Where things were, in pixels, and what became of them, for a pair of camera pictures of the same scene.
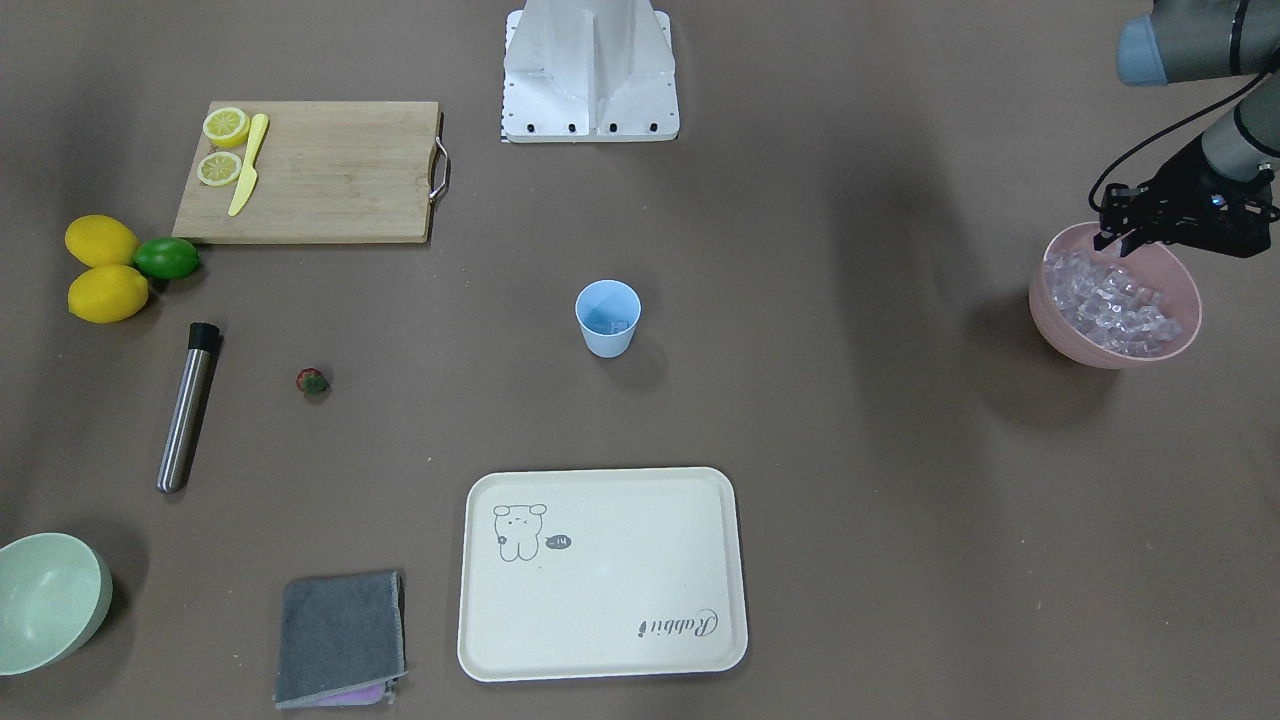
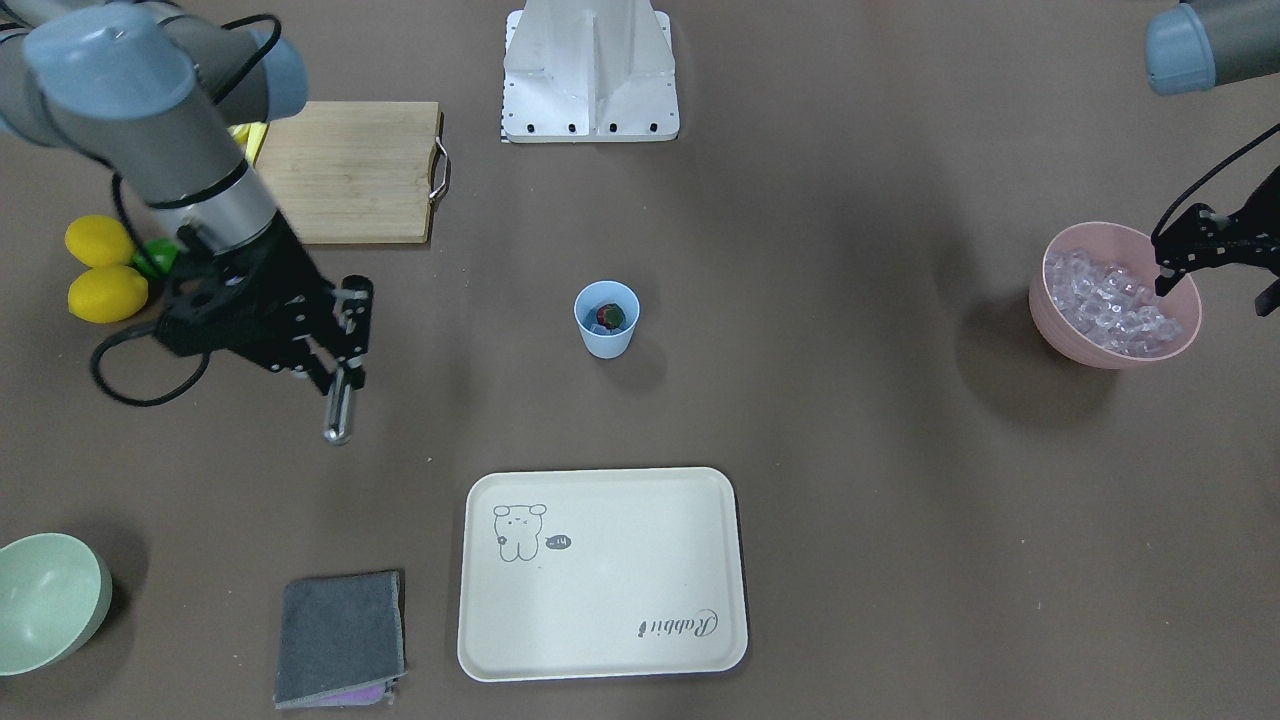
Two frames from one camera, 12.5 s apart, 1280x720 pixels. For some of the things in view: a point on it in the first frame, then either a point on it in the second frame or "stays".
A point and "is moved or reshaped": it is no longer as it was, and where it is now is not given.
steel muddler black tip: (199, 356) → (338, 427)
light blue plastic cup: (608, 312) stays
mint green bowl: (55, 592) stays
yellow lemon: (101, 240) stays
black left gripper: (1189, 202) → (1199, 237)
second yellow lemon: (107, 293) stays
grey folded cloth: (342, 640) stays
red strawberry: (312, 383) is moved or reshaped
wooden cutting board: (326, 170) stays
